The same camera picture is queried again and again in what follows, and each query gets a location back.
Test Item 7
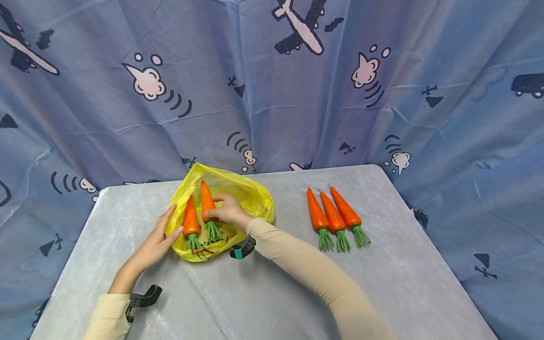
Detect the person's right hand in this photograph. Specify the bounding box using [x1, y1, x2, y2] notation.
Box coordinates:
[204, 194, 255, 232]

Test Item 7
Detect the person's left hand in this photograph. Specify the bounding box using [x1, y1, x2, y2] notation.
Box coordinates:
[126, 204, 185, 275]

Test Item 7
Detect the orange toy carrot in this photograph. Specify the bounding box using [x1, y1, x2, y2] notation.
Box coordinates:
[306, 186, 336, 252]
[327, 184, 372, 248]
[317, 189, 352, 253]
[200, 179, 223, 244]
[182, 195, 203, 252]

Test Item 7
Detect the yellow plastic bag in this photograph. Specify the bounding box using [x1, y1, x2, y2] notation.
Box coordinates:
[165, 162, 275, 263]

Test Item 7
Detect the person's right forearm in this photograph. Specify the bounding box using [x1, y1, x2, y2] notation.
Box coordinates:
[246, 217, 397, 340]

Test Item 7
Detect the person's left forearm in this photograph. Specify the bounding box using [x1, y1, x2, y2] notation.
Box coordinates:
[83, 261, 139, 340]

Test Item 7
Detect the black wrist band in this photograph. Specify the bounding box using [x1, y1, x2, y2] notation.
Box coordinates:
[229, 235, 257, 260]
[125, 285, 163, 323]

